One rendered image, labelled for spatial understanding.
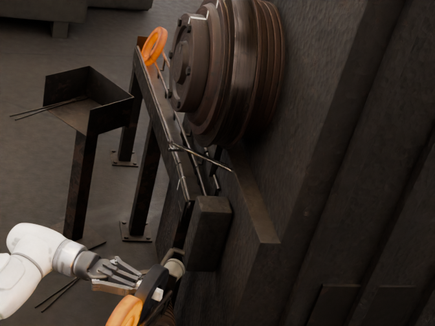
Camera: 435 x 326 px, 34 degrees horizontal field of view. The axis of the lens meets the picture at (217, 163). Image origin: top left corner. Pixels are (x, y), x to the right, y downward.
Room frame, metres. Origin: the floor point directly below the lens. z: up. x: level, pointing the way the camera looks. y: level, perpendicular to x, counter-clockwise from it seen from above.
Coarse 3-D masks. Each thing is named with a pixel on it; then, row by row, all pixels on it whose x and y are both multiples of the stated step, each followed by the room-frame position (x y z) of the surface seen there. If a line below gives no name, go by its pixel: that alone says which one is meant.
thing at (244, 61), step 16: (224, 0) 1.84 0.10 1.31; (240, 0) 1.81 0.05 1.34; (240, 16) 1.75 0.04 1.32; (240, 32) 1.71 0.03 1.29; (256, 32) 1.73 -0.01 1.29; (240, 48) 1.68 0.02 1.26; (256, 48) 1.70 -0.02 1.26; (240, 64) 1.66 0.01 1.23; (240, 80) 1.64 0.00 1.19; (224, 96) 1.65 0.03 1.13; (240, 96) 1.64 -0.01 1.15; (224, 112) 1.62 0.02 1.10; (240, 112) 1.64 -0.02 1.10; (224, 128) 1.64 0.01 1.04; (240, 128) 1.66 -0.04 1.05; (208, 144) 1.67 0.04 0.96; (224, 144) 1.71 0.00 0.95
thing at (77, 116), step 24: (72, 72) 2.32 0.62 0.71; (96, 72) 2.36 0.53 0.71; (48, 96) 2.24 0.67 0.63; (72, 96) 2.33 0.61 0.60; (96, 96) 2.35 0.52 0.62; (120, 96) 2.27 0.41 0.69; (72, 120) 2.16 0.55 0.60; (96, 120) 2.10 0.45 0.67; (120, 120) 2.20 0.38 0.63; (72, 168) 2.20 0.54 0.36; (72, 192) 2.19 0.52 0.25; (72, 216) 2.18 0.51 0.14; (72, 240) 2.18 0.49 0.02; (96, 240) 2.23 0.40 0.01
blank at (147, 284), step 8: (152, 272) 1.30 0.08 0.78; (160, 272) 1.31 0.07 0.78; (168, 272) 1.36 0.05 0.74; (144, 280) 1.28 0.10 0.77; (152, 280) 1.28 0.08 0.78; (160, 280) 1.31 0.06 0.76; (144, 288) 1.26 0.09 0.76; (152, 288) 1.27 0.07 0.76; (160, 288) 1.33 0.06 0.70; (136, 296) 1.24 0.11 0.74; (144, 296) 1.24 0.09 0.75; (144, 304) 1.24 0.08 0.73; (152, 304) 1.30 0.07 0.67; (144, 312) 1.25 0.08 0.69
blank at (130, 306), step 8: (128, 296) 1.19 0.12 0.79; (120, 304) 1.15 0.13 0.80; (128, 304) 1.16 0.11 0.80; (136, 304) 1.18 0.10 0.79; (112, 312) 1.13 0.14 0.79; (120, 312) 1.13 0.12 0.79; (128, 312) 1.14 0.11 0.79; (136, 312) 1.19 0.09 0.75; (112, 320) 1.11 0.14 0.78; (120, 320) 1.12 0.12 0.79; (128, 320) 1.15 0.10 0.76; (136, 320) 1.20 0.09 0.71
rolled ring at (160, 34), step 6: (156, 30) 2.92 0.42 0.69; (162, 30) 2.87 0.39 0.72; (150, 36) 2.94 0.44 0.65; (156, 36) 2.93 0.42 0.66; (162, 36) 2.84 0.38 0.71; (150, 42) 2.93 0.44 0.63; (156, 42) 2.83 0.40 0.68; (162, 42) 2.82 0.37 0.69; (144, 48) 2.91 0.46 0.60; (150, 48) 2.92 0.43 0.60; (156, 48) 2.79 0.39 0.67; (162, 48) 2.81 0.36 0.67; (144, 54) 2.87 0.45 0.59; (150, 54) 2.79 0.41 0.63; (156, 54) 2.79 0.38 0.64; (144, 60) 2.81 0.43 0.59; (150, 60) 2.79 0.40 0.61
